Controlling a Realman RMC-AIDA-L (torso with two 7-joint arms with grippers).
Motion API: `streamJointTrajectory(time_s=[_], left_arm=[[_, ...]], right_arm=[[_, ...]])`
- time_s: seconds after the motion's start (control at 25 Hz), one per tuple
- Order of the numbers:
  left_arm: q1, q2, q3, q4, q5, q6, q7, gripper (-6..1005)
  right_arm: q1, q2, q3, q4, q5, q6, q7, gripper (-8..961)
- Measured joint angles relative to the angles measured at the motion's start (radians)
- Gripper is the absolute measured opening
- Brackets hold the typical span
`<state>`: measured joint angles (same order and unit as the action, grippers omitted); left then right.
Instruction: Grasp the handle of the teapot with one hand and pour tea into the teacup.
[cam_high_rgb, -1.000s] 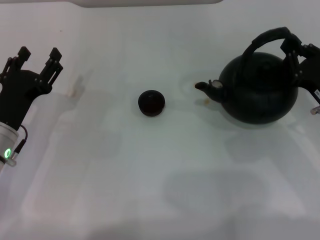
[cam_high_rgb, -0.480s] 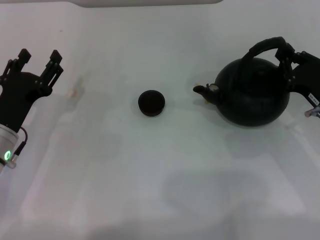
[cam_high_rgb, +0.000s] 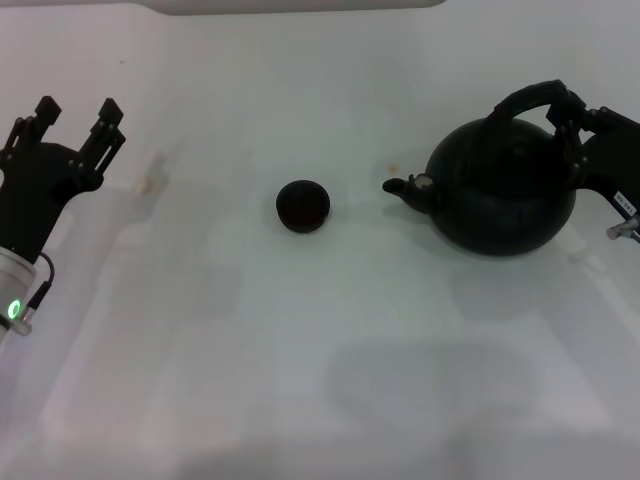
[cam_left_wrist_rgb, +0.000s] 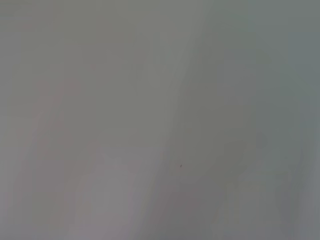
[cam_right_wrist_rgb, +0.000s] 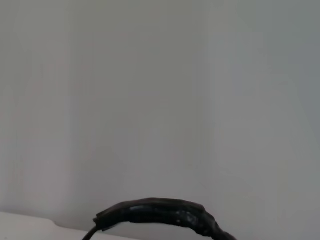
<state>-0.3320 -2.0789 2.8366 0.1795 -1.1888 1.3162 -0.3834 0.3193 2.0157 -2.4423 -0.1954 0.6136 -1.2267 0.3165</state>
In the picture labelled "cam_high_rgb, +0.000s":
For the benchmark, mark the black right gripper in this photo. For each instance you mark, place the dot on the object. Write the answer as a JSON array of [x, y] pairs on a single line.
[[615, 155]]

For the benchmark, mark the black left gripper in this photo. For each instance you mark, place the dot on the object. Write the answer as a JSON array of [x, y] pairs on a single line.
[[35, 200]]

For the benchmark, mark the small black teacup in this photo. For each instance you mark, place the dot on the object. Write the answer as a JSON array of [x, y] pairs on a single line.
[[302, 207]]

